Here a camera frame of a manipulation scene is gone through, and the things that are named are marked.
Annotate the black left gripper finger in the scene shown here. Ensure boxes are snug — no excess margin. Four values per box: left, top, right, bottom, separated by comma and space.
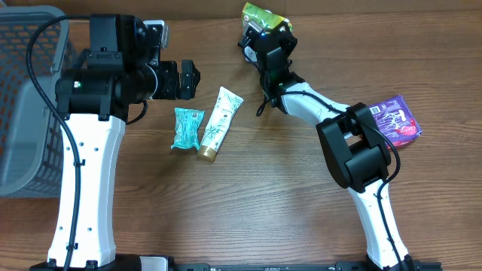
179, 81, 199, 100
180, 59, 200, 80

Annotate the green snack packet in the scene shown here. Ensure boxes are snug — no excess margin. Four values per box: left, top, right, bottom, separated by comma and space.
242, 2, 293, 31

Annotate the mint green wipes pack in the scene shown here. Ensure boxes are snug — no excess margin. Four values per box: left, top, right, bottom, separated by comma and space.
171, 108, 205, 150

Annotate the white bamboo conditioner tube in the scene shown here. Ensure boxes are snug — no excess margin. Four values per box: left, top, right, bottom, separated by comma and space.
197, 87, 243, 163

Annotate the purple Carefree liner pack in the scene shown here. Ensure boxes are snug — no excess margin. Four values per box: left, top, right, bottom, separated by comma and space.
368, 95, 423, 148

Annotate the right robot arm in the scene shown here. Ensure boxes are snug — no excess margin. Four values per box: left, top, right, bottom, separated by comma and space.
238, 23, 411, 270

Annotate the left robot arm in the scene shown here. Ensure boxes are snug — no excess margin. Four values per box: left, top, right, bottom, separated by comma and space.
36, 14, 200, 271

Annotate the white barcode scanner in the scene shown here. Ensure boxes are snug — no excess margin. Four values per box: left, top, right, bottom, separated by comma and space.
244, 46, 257, 63

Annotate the grey plastic basket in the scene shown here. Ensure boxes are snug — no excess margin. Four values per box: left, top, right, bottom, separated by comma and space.
1, 5, 64, 198

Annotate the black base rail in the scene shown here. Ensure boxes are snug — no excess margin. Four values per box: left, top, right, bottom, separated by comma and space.
166, 256, 443, 271

